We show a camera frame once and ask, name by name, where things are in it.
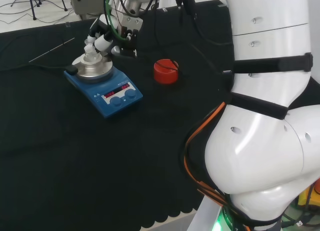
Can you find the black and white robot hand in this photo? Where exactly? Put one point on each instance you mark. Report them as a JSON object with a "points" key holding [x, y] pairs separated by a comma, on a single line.
{"points": [[130, 36]]}

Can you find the clear glass round-bottom flask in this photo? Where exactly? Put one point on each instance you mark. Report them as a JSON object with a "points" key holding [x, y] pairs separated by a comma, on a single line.
{"points": [[90, 56]]}

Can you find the heater with blue base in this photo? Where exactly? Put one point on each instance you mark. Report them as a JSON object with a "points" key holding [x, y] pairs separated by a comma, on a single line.
{"points": [[110, 96]]}

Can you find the grey metal control box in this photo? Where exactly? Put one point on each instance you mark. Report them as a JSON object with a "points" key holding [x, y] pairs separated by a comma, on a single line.
{"points": [[82, 3]]}

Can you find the small clear cloth clip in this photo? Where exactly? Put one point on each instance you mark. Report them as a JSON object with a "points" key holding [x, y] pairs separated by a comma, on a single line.
{"points": [[68, 24]]}

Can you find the dark tripod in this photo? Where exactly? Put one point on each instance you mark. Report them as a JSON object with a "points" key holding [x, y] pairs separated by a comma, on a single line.
{"points": [[33, 1]]}

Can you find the black bench cloth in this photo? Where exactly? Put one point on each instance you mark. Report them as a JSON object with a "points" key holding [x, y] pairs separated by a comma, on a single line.
{"points": [[100, 153]]}

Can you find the yellow stop button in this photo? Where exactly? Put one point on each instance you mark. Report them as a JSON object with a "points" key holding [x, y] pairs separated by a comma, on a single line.
{"points": [[303, 198]]}

